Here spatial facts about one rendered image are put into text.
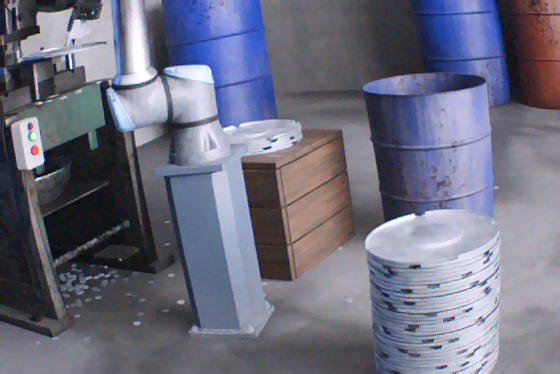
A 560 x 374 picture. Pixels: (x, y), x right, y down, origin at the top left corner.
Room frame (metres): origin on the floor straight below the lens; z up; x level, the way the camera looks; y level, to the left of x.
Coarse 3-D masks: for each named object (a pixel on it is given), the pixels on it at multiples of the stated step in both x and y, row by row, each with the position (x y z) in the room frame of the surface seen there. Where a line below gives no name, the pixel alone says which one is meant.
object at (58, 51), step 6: (96, 42) 2.30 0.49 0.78; (102, 42) 2.28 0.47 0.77; (54, 48) 2.32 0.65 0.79; (60, 48) 2.33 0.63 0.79; (66, 48) 2.20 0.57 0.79; (72, 48) 2.16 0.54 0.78; (78, 48) 2.17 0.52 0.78; (84, 48) 2.18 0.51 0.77; (90, 48) 2.10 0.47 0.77; (30, 54) 2.24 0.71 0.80; (36, 54) 2.23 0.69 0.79; (42, 54) 2.18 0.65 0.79; (48, 54) 2.13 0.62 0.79; (54, 54) 2.05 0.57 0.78; (60, 54) 2.05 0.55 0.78; (66, 54) 2.06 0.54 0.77
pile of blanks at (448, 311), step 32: (480, 256) 1.32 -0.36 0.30; (384, 288) 1.39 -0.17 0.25; (416, 288) 1.32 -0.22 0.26; (448, 288) 1.31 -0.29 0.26; (480, 288) 1.32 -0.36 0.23; (384, 320) 1.38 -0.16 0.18; (416, 320) 1.33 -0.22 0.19; (448, 320) 1.33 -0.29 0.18; (480, 320) 1.33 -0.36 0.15; (384, 352) 1.39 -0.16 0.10; (416, 352) 1.33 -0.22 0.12; (448, 352) 1.31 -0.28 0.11; (480, 352) 1.33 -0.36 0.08
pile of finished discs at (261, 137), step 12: (276, 120) 2.51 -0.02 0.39; (288, 120) 2.48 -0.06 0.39; (228, 132) 2.46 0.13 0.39; (240, 132) 2.40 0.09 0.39; (252, 132) 2.37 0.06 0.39; (264, 132) 2.34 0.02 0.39; (276, 132) 2.34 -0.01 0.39; (288, 132) 2.29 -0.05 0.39; (300, 132) 2.36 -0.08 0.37; (240, 144) 2.25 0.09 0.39; (252, 144) 2.25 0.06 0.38; (264, 144) 2.25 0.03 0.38; (276, 144) 2.26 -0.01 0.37
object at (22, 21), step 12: (12, 0) 2.23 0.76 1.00; (24, 0) 2.29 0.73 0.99; (0, 12) 2.23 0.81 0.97; (12, 12) 2.23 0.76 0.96; (24, 12) 2.25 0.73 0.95; (36, 12) 2.28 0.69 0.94; (0, 24) 2.23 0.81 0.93; (12, 24) 2.23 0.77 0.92; (24, 24) 2.25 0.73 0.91; (36, 24) 2.33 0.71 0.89; (0, 36) 2.24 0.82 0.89
